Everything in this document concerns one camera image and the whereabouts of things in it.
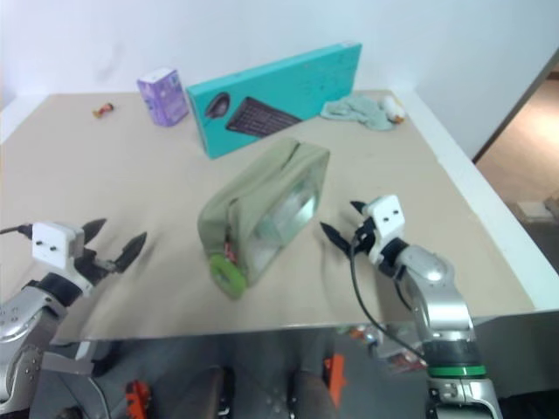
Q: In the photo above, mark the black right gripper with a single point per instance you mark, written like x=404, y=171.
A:
x=364, y=238

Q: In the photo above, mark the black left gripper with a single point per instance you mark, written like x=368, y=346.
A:
x=92, y=268

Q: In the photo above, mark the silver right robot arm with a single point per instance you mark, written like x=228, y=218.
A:
x=441, y=301

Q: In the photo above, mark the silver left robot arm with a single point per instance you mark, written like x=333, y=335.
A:
x=19, y=314

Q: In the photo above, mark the olive green zip pouch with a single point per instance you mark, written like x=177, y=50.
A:
x=257, y=205

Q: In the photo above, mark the pale green cloth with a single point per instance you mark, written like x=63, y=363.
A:
x=360, y=109

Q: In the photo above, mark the small white toy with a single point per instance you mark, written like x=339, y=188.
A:
x=393, y=107

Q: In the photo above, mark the small wrapped candy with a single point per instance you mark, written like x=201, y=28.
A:
x=104, y=109

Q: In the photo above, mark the colourful small packets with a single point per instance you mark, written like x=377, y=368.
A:
x=404, y=360

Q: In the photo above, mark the teal keyboard box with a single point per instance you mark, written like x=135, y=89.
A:
x=279, y=87

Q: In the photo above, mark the purple carton box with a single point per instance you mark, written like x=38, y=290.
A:
x=163, y=96

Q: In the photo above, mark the orange black tool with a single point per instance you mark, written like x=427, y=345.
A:
x=136, y=395
x=335, y=375

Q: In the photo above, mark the dark rounded shape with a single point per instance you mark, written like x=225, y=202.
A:
x=310, y=393

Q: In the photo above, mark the small cardboard box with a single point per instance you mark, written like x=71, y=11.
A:
x=533, y=209

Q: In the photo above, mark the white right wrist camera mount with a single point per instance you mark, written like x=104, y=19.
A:
x=386, y=218

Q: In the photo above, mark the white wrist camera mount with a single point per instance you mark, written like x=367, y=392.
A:
x=50, y=242
x=386, y=218

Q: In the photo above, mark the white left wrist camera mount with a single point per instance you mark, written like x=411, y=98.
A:
x=50, y=242

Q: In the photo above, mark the dark brown door frame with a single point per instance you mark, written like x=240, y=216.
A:
x=515, y=105

